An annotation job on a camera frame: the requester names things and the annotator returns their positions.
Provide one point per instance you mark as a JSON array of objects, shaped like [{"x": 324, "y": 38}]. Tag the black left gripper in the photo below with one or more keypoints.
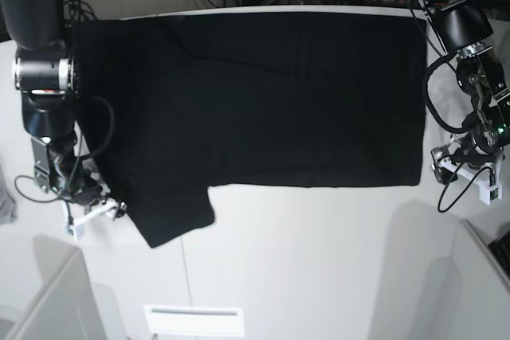
[{"x": 463, "y": 151}]

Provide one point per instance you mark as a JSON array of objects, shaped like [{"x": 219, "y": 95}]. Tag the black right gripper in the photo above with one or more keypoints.
[{"x": 73, "y": 183}]

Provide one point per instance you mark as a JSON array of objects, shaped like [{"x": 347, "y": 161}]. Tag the black T-shirt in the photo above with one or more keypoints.
[{"x": 175, "y": 105}]

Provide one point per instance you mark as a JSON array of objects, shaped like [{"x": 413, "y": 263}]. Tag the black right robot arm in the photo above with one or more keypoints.
[{"x": 45, "y": 72}]

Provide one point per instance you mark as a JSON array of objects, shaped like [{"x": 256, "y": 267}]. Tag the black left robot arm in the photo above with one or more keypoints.
[{"x": 463, "y": 30}]

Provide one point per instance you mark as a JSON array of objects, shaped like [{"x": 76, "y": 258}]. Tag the black keyboard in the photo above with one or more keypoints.
[{"x": 500, "y": 248}]

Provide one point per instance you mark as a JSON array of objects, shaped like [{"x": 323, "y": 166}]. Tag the grey cloth pile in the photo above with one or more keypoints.
[{"x": 8, "y": 212}]

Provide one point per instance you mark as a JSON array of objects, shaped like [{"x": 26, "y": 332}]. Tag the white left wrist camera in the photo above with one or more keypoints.
[{"x": 486, "y": 179}]

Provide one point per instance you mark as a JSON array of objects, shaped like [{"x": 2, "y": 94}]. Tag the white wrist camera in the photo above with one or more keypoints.
[
  {"x": 75, "y": 227},
  {"x": 486, "y": 179}
]

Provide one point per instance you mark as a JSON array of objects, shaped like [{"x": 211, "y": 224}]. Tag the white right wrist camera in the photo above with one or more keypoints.
[{"x": 75, "y": 227}]

